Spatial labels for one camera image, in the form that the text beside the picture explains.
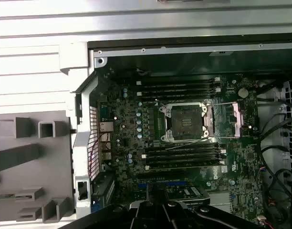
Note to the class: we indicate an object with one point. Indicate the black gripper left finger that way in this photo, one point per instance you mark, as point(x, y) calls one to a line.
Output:
point(143, 214)

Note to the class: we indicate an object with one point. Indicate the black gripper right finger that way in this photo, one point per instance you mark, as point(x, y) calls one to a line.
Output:
point(172, 214)

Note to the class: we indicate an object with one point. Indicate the black expansion slot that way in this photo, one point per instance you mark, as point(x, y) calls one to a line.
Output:
point(160, 173)

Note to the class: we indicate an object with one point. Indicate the blue expansion slot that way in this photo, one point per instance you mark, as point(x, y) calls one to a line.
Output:
point(174, 184)

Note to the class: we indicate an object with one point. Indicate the metal socket cover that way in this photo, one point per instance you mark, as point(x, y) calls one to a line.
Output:
point(237, 119)

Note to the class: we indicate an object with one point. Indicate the coin battery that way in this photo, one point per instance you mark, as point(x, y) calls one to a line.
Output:
point(243, 92)

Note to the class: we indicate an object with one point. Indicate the black PC case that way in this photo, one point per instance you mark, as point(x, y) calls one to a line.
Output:
point(84, 143)

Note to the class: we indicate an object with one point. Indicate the CPU socket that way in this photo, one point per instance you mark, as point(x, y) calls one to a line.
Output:
point(184, 121)

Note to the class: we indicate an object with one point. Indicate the green motherboard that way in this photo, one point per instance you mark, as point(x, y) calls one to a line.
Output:
point(232, 155)

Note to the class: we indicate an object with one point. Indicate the silver drive cage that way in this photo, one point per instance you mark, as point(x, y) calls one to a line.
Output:
point(289, 95)

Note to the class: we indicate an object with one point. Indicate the metal locking lever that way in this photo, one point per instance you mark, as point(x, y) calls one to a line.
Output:
point(191, 143)
point(160, 102)

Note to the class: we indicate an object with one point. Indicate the grey parts rack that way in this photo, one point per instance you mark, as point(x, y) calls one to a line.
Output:
point(55, 167)

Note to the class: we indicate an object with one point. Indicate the black RAM slot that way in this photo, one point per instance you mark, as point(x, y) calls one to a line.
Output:
point(179, 91)
point(184, 165)
point(155, 149)
point(179, 81)
point(179, 86)
point(184, 153)
point(184, 159)
point(179, 96)

